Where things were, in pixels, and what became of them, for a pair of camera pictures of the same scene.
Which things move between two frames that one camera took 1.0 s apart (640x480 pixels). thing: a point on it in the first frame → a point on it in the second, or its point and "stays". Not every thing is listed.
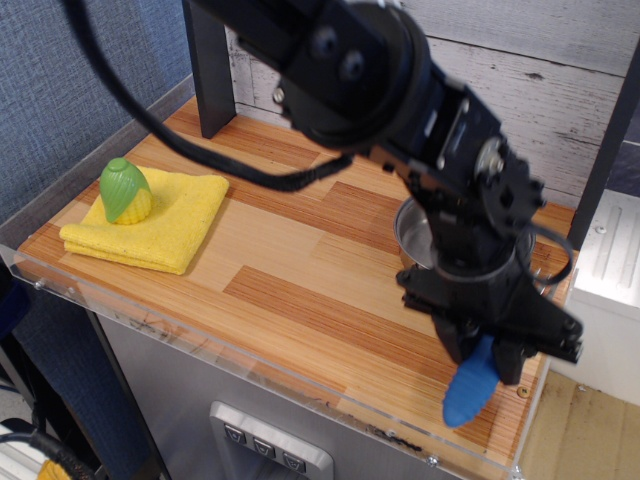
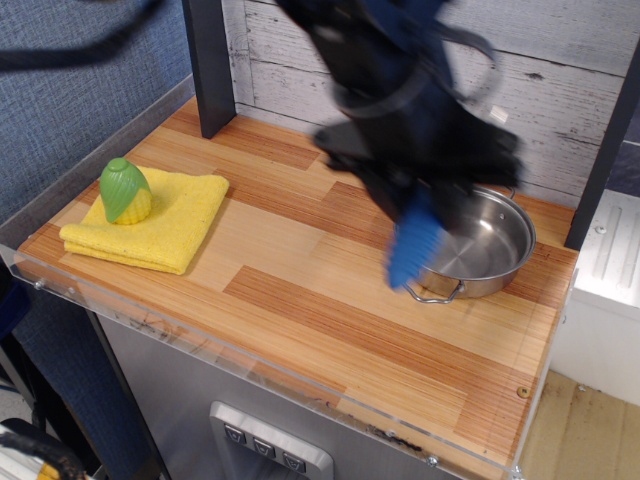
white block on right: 606,289 stays
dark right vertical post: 603,169 stays
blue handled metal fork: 471,385 → 415,236
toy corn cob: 125,192 stays
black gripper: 505,305 → 414,131
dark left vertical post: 211,61 stays
